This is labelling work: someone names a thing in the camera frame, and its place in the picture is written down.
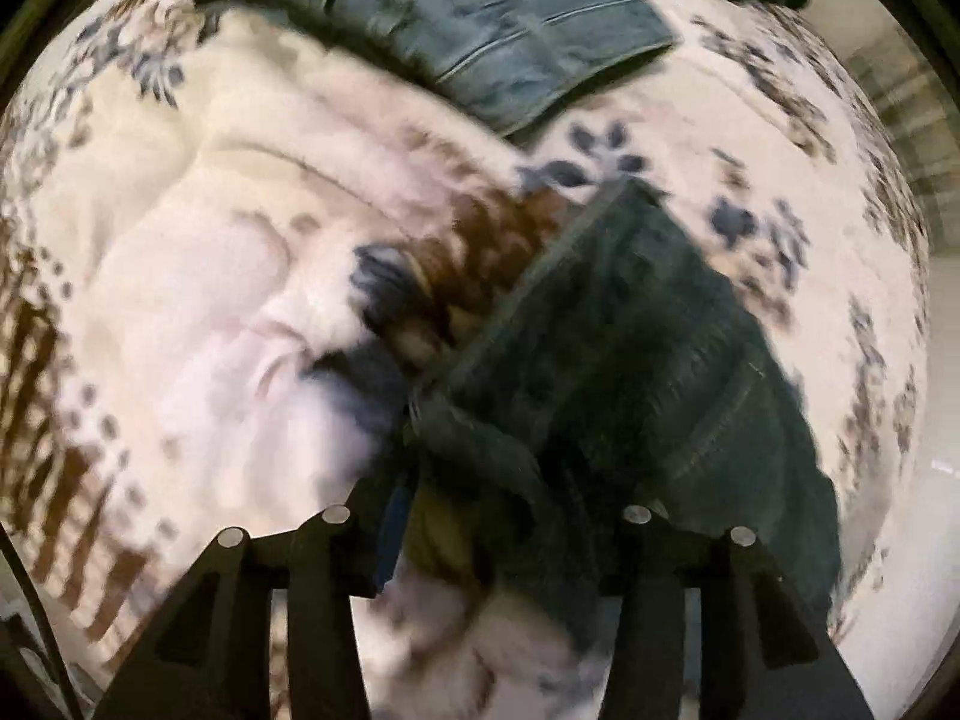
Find dark blue denim jeans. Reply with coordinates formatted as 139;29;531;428
387;181;841;653

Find floral cream fleece blanket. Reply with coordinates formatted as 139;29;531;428
2;0;929;718

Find black cable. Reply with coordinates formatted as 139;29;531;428
0;523;85;720

